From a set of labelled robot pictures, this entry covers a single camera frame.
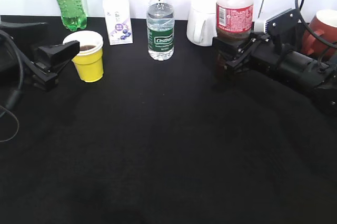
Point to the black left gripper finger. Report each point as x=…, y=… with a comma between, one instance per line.
x=25, y=35
x=53, y=58

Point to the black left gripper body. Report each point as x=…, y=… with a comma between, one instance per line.
x=35, y=76

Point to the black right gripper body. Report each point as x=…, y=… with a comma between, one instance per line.
x=261, y=56

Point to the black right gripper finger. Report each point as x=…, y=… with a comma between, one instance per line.
x=223, y=75
x=231, y=47

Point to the cola bottle red label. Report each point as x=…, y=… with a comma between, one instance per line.
x=233, y=20

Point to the yellow paper cup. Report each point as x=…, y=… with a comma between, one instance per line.
x=89, y=61

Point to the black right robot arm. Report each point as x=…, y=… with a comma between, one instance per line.
x=315, y=80

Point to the white mug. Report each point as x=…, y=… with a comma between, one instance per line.
x=201, y=23

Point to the red-brown mug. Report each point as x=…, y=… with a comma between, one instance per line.
x=324, y=25

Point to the white blueberry milk carton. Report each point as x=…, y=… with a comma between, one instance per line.
x=118, y=21

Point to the clear water bottle green label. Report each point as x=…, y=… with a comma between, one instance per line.
x=160, y=29

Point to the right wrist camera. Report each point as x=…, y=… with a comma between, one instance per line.
x=280, y=27

